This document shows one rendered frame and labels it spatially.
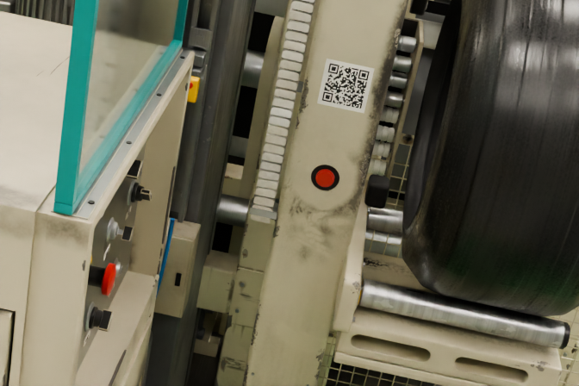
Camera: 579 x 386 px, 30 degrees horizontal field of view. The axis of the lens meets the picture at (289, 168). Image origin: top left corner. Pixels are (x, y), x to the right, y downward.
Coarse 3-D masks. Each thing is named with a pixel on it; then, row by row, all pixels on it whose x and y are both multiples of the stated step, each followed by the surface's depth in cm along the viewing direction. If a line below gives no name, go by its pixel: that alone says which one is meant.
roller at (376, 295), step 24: (384, 288) 173; (408, 288) 175; (408, 312) 173; (432, 312) 173; (456, 312) 173; (480, 312) 173; (504, 312) 173; (504, 336) 174; (528, 336) 173; (552, 336) 172
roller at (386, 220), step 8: (376, 208) 199; (384, 208) 200; (368, 216) 200; (376, 216) 198; (384, 216) 198; (392, 216) 198; (400, 216) 199; (368, 224) 199; (376, 224) 199; (384, 224) 198; (392, 224) 198; (400, 224) 198; (392, 232) 199; (400, 232) 199
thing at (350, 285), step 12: (360, 204) 193; (360, 216) 189; (360, 228) 184; (360, 240) 180; (348, 252) 176; (360, 252) 177; (348, 264) 173; (360, 264) 173; (348, 276) 169; (360, 276) 170; (348, 288) 168; (360, 288) 170; (336, 300) 178; (348, 300) 169; (336, 312) 171; (348, 312) 170; (336, 324) 171; (348, 324) 171
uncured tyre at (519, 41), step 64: (512, 0) 152; (576, 0) 153; (448, 64) 198; (512, 64) 148; (576, 64) 148; (448, 128) 153; (512, 128) 147; (576, 128) 147; (448, 192) 153; (512, 192) 149; (576, 192) 148; (448, 256) 158; (512, 256) 155; (576, 256) 153
